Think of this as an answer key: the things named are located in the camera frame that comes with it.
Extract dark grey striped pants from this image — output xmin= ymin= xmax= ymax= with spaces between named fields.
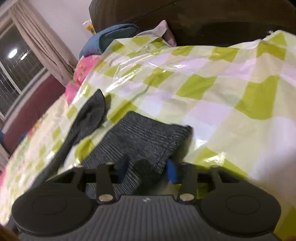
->
xmin=32 ymin=90 xmax=193 ymax=198

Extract green checkered plastic bed cover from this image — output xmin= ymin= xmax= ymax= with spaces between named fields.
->
xmin=1 ymin=30 xmax=295 ymax=239

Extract pink floral bedsheet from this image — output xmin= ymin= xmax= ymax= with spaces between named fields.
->
xmin=64 ymin=55 xmax=101 ymax=105

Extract beige curtain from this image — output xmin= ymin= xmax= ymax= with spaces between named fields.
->
xmin=9 ymin=1 xmax=78 ymax=86

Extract blue pillow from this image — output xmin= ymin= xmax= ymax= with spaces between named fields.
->
xmin=79 ymin=24 xmax=140 ymax=58

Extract window with metal grille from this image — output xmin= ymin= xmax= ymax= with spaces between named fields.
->
xmin=1 ymin=19 xmax=47 ymax=121

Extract pink patterned pillow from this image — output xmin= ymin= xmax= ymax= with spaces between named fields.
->
xmin=137 ymin=20 xmax=177 ymax=47

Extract yellow plastic bag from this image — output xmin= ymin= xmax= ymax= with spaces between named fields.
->
xmin=82 ymin=19 xmax=96 ymax=35

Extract dark wooden headboard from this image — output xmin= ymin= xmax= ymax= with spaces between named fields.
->
xmin=89 ymin=0 xmax=295 ymax=47

